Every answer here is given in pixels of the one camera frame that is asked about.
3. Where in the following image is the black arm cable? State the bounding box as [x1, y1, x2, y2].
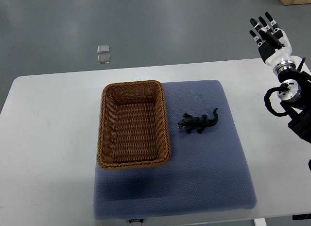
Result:
[264, 86, 290, 116]

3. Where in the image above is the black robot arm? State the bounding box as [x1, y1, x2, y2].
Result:
[264, 58, 311, 143]

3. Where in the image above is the dark toy crocodile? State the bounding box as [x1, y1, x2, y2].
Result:
[178, 108, 219, 134]

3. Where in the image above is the blue-grey foam cushion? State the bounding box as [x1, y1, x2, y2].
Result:
[93, 80, 257, 220]

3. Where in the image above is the upper metal floor plate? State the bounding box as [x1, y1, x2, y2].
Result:
[97, 45, 110, 53]

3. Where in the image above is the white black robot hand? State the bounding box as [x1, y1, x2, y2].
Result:
[249, 12, 294, 68]

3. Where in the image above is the black table control panel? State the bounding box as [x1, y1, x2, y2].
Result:
[292, 213, 311, 221]

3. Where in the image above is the brown wicker basket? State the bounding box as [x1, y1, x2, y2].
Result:
[97, 80, 171, 170]

